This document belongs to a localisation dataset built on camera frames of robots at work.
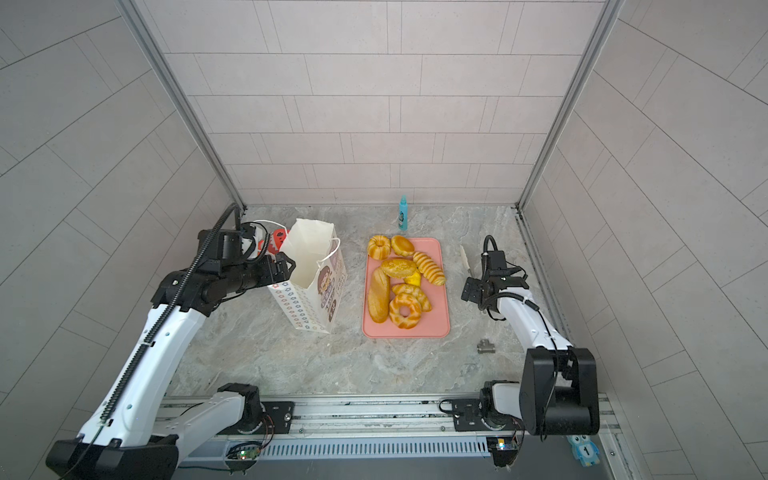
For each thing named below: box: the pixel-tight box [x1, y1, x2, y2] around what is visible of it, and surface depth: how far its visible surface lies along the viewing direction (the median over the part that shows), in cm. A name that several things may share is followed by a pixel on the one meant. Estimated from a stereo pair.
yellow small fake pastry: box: [403, 272, 421, 287], surface depth 95 cm
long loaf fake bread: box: [368, 267, 391, 323], surface depth 90 cm
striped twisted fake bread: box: [413, 251, 446, 286], surface depth 95 cm
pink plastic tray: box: [362, 237, 448, 339], surface depth 89 cm
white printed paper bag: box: [269, 218, 347, 334], surface depth 77 cm
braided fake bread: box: [391, 283, 433, 313], surface depth 90 cm
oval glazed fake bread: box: [380, 258, 417, 278], surface depth 92 cm
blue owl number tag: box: [566, 434, 601, 467], surface depth 67 cm
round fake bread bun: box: [391, 235, 415, 256], surface depth 101 cm
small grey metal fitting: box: [476, 339, 496, 354], surface depth 82 cm
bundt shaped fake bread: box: [367, 235, 391, 261], surface depth 101 cm
